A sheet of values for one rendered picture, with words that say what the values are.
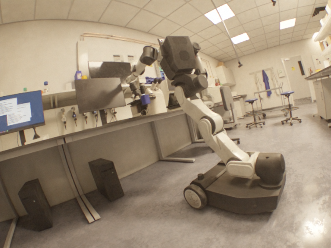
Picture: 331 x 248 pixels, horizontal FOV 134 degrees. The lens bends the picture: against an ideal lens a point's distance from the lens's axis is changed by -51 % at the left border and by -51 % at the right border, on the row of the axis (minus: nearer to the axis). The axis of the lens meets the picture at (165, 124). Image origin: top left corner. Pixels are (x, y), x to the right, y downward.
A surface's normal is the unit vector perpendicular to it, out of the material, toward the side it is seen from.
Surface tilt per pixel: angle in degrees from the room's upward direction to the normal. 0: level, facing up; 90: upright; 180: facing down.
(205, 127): 90
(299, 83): 90
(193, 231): 0
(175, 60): 100
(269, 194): 0
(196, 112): 90
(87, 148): 90
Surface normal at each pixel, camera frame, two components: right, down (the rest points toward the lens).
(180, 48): 0.36, 0.14
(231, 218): -0.23, -0.97
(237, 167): -0.79, 0.22
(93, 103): 0.68, -0.19
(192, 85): -0.62, 0.58
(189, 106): -0.48, 0.44
